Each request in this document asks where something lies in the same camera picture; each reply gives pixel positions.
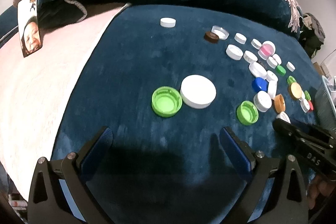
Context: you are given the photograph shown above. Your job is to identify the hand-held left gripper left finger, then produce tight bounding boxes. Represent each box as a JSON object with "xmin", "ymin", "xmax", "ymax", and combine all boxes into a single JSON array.
[{"xmin": 28, "ymin": 126, "xmax": 114, "ymax": 224}]

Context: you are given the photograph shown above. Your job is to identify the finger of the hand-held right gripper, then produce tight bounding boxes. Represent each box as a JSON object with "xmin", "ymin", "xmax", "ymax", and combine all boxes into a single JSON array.
[
  {"xmin": 273, "ymin": 118, "xmax": 336, "ymax": 180},
  {"xmin": 302, "ymin": 126, "xmax": 336, "ymax": 146}
]

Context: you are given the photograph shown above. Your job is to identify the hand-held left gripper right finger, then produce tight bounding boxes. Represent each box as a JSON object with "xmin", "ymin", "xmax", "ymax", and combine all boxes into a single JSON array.
[{"xmin": 219, "ymin": 126, "xmax": 308, "ymax": 224}]

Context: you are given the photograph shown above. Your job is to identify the light blue plastic basket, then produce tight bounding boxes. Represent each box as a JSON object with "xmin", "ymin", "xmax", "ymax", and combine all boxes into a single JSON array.
[{"xmin": 314, "ymin": 74, "xmax": 336, "ymax": 132}]

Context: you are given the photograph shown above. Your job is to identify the large green bottle cap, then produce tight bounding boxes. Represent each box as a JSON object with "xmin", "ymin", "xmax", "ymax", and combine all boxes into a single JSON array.
[
  {"xmin": 151, "ymin": 86, "xmax": 183, "ymax": 117},
  {"xmin": 236, "ymin": 101, "xmax": 259, "ymax": 125}
]

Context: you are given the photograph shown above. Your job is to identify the gold bottle cap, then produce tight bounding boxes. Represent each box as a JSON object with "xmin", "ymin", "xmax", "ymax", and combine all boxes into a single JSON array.
[{"xmin": 288, "ymin": 82, "xmax": 303, "ymax": 101}]

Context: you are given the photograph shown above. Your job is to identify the orange bottle cap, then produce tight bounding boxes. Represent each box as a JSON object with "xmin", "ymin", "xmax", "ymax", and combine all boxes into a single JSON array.
[{"xmin": 273, "ymin": 94, "xmax": 286, "ymax": 113}]

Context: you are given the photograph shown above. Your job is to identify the large white jar lid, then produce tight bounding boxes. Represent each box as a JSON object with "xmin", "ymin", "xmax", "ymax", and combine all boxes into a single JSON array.
[{"xmin": 180, "ymin": 74, "xmax": 217, "ymax": 109}]

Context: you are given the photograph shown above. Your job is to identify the blue bottle cap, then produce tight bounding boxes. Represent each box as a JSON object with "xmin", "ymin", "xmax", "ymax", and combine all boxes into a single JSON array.
[{"xmin": 251, "ymin": 77, "xmax": 268, "ymax": 93}]

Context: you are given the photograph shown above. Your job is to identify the cluster of white bottle caps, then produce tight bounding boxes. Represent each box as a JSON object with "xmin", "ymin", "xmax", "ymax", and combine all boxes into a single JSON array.
[{"xmin": 226, "ymin": 33, "xmax": 310, "ymax": 125}]

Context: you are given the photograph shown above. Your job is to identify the pink bottle cap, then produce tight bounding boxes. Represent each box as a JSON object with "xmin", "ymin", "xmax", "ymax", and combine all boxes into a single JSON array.
[{"xmin": 259, "ymin": 46, "xmax": 273, "ymax": 59}]

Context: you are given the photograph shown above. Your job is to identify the brown bottle cap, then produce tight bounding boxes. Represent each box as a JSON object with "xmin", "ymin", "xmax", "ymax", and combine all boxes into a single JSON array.
[{"xmin": 204, "ymin": 32, "xmax": 219, "ymax": 44}]

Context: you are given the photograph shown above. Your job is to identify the clear plastic lid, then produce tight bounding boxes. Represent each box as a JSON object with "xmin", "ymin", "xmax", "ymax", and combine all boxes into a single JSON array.
[{"xmin": 211, "ymin": 25, "xmax": 230, "ymax": 40}]

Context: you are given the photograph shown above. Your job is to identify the white screw cap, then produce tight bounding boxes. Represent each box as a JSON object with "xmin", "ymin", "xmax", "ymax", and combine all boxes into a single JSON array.
[{"xmin": 160, "ymin": 17, "xmax": 176, "ymax": 28}]

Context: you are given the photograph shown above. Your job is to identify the cardboard boxes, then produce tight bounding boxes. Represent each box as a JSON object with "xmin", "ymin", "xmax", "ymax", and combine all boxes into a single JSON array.
[{"xmin": 312, "ymin": 61, "xmax": 332, "ymax": 80}]

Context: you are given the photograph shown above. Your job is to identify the pink bed sheet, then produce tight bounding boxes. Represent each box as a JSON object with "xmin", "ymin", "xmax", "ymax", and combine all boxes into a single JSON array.
[{"xmin": 0, "ymin": 5, "xmax": 126, "ymax": 203}]

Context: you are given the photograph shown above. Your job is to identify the dark blue plush blanket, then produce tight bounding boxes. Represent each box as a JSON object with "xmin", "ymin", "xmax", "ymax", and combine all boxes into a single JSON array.
[{"xmin": 50, "ymin": 4, "xmax": 326, "ymax": 224}]

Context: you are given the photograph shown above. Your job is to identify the pile of clothes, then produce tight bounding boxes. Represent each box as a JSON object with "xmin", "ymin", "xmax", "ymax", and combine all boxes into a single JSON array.
[{"xmin": 299, "ymin": 13, "xmax": 326, "ymax": 59}]

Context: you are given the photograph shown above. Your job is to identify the smartphone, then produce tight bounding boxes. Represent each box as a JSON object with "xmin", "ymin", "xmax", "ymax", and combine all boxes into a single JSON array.
[{"xmin": 17, "ymin": 0, "xmax": 43, "ymax": 58}]

